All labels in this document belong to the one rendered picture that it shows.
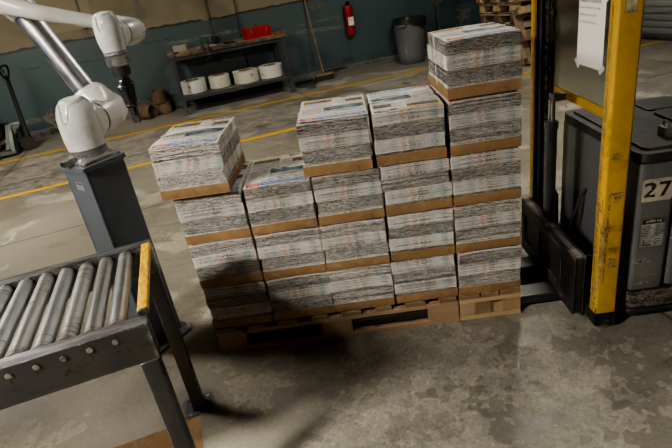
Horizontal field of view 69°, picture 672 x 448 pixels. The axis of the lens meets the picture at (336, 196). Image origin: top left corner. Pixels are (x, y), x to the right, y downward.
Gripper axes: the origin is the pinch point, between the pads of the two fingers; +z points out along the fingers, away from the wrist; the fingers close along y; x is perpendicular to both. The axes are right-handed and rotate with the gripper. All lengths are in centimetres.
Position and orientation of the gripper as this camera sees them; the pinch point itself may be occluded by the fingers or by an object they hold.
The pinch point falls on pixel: (135, 114)
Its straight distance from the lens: 228.7
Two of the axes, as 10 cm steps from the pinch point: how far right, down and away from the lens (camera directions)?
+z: 1.5, 9.0, 4.0
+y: -0.2, -4.0, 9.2
